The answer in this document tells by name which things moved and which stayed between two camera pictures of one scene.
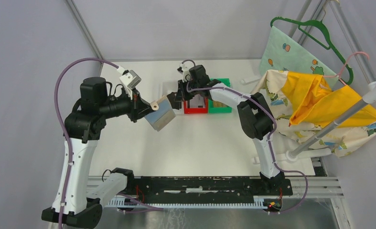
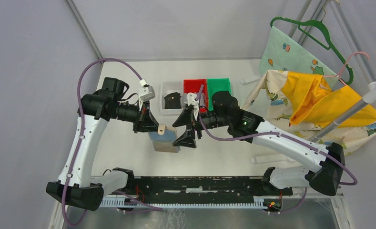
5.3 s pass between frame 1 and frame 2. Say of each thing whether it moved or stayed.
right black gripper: moved
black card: stayed
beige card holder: moved
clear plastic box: stayed
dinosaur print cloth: stayed
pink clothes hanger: stayed
